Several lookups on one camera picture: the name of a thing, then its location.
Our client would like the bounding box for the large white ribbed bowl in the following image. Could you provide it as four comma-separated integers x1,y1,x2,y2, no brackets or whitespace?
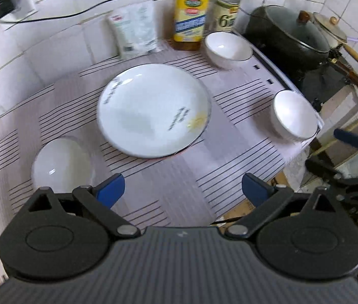
31,136,95,194

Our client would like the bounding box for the small white bowl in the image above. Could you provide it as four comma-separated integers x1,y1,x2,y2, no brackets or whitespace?
205,32,254,71
272,89,319,143

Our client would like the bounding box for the black pot with glass lid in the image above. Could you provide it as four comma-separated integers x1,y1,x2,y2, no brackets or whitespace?
245,5,331,72

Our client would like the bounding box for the cream pot with wooden handle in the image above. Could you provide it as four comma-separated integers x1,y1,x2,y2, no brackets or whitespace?
312,12,358,68

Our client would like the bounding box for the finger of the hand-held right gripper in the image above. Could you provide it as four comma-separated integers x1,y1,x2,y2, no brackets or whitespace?
305,158,346,182
333,128,358,148

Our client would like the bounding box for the striped checked tablecloth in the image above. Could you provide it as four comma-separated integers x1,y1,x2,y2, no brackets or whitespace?
0,36,325,289

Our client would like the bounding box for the white plate with black lettering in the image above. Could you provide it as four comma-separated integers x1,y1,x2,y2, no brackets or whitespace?
97,63,212,159

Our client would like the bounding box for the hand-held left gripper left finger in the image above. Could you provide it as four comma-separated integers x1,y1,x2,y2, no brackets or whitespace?
22,173,142,239

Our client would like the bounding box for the clear vinegar bottle yellow cap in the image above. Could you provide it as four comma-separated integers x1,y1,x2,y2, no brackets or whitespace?
213,0,242,34

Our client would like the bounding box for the black charger cable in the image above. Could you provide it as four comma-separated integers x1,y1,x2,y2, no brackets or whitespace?
0,0,325,24

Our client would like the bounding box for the yellow label cooking wine bottle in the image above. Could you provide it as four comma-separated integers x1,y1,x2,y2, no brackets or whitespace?
173,0,210,51

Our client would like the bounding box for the white salt bag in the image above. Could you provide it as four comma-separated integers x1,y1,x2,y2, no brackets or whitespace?
108,1,164,60

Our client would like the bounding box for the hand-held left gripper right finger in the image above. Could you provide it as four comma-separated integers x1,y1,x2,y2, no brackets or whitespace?
223,173,341,239

